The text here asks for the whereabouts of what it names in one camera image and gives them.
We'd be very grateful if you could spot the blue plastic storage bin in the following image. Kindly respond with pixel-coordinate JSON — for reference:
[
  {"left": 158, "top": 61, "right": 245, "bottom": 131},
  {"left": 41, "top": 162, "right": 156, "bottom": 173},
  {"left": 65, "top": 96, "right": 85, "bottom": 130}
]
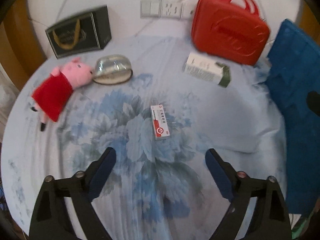
[{"left": 265, "top": 19, "right": 319, "bottom": 216}]

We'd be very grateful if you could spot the white green long box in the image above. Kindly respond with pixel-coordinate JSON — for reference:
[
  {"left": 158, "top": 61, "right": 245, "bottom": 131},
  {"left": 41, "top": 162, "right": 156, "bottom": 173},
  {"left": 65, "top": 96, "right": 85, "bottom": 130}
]
[{"left": 184, "top": 53, "right": 231, "bottom": 88}]

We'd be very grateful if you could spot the red plastic carry case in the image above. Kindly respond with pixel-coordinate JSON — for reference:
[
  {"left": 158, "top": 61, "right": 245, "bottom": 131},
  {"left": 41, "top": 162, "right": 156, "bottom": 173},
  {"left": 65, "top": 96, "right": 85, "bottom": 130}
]
[{"left": 191, "top": 0, "right": 270, "bottom": 66}]

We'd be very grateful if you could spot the pink pig plush red dress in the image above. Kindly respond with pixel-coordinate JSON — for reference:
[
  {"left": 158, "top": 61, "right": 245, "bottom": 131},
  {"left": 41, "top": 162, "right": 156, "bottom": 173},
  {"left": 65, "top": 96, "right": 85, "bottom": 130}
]
[{"left": 31, "top": 57, "right": 94, "bottom": 132}]

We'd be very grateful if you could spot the red white medicine box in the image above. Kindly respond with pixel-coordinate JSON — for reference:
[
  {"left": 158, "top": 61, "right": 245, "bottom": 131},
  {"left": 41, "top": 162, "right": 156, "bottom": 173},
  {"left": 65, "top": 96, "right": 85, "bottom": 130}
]
[{"left": 150, "top": 105, "right": 170, "bottom": 140}]

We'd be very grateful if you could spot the floral blue white bedsheet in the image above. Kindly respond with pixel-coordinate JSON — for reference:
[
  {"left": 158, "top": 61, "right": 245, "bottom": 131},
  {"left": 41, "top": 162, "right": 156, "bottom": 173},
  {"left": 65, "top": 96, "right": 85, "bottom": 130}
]
[{"left": 1, "top": 36, "right": 287, "bottom": 239}]

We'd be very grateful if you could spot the clear dome plastic container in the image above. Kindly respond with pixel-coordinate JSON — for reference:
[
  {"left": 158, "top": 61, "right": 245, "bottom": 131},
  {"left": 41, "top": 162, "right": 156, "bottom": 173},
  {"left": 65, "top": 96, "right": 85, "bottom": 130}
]
[{"left": 93, "top": 54, "right": 133, "bottom": 85}]

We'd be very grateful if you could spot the brown wooden headboard frame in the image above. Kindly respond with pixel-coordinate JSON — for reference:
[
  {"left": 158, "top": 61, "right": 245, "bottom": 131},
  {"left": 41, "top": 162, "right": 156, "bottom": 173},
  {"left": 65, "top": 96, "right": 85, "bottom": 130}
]
[{"left": 1, "top": 0, "right": 47, "bottom": 90}]

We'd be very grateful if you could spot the white wall switch socket panel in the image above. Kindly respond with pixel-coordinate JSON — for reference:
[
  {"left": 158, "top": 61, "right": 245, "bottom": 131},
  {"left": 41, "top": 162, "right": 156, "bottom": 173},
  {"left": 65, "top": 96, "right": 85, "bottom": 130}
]
[{"left": 140, "top": 0, "right": 196, "bottom": 20}]

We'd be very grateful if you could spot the black gift box gold handle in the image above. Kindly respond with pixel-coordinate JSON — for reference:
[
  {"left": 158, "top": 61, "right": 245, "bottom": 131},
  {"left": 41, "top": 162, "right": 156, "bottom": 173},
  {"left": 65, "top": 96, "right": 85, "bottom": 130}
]
[{"left": 46, "top": 5, "right": 112, "bottom": 59}]

